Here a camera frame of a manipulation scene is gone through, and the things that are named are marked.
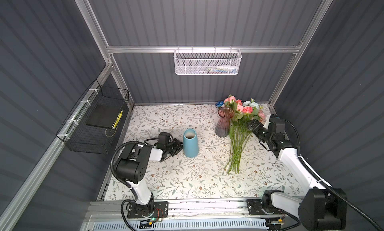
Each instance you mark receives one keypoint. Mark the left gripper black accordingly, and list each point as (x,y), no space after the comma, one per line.
(178,146)

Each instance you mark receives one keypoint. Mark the yellow pen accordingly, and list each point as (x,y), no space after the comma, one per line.
(115,124)

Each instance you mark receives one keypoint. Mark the black wire basket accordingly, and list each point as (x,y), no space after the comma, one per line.
(78,137)

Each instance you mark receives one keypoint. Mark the teal ceramic vase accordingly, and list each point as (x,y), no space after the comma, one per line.
(190,143)

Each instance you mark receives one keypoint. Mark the pink glass vase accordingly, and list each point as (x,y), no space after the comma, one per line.
(223,126)

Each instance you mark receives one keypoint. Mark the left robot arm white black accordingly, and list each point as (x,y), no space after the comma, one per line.
(130,162)

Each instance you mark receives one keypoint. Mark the white wire mesh basket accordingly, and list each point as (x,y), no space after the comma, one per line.
(190,61)

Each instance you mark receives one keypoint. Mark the bunch of artificial flowers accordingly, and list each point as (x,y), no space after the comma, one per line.
(239,135)

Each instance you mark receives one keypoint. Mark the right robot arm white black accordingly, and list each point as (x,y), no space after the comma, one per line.
(320,209)

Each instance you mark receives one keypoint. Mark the floral table mat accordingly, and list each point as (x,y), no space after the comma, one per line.
(205,176)

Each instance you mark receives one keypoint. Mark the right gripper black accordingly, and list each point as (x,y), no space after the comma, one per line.
(259,126)

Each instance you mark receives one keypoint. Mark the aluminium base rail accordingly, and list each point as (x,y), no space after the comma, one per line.
(179,209)

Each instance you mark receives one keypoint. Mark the black pad in basket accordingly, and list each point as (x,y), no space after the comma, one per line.
(103,116)

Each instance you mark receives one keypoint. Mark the items in white basket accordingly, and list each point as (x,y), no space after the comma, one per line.
(223,69)

